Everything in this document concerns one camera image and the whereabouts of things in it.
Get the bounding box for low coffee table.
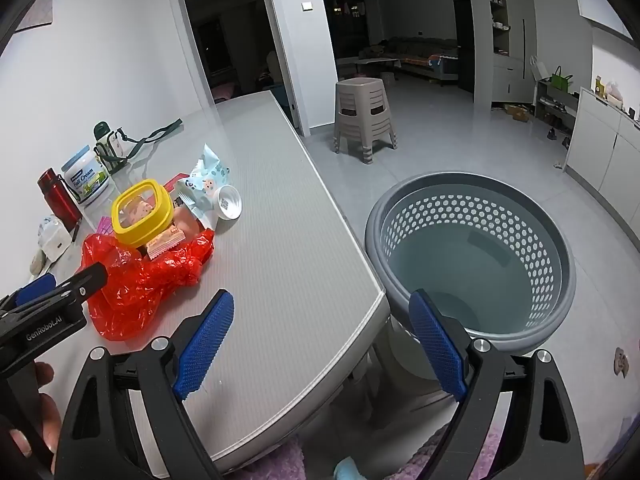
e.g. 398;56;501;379
350;57;401;75

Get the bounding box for white door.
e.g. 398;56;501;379
260;0;336;136

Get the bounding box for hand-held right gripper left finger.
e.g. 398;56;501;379
55;289;236;480

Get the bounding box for red plastic bag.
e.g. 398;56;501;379
80;230;216;342

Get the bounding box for person's purple fuzzy clothing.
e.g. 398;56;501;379
235;422;621;480

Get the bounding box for stack of beige plastic stools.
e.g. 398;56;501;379
332;78;399;167

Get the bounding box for yellow plastic container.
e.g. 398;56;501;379
111;179;176;250

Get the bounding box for shoe rack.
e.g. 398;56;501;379
532;79;581;128

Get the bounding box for grey wall board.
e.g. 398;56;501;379
15;0;55;36

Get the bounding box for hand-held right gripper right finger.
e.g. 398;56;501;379
407;289;586;480

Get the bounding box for white tissue pack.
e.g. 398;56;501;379
37;214;72;262

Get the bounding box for person's left hand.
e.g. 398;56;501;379
10;360;64;476

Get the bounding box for white counter cabinets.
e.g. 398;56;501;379
565;87;640;241

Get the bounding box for white round cup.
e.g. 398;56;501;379
207;185;244;221

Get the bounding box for peach rubber toy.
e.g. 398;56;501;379
172;205;208;236

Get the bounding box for wet wipes packet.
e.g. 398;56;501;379
176;142;232;221

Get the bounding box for grey perforated laundry basket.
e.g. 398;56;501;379
364;172;577;358

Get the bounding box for white upper wall cabinets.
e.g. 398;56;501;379
570;0;640;56

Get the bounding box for green tote bag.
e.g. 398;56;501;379
550;66;575;92

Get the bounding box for red thermos bottle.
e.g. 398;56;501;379
37;167;83;233

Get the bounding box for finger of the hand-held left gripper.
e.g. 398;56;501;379
47;262;110;311
0;274;57;311

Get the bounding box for milk powder can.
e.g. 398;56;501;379
61;145;112;207

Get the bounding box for pink wafer packet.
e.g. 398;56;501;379
145;225;186;261

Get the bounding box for tall shelf cabinet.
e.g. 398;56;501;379
482;0;538;108

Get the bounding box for light blue slipper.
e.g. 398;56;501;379
334;457;368;480

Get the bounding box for plush animal slipper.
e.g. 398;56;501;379
612;347;632;378

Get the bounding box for dark sofa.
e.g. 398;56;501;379
360;37;463;81

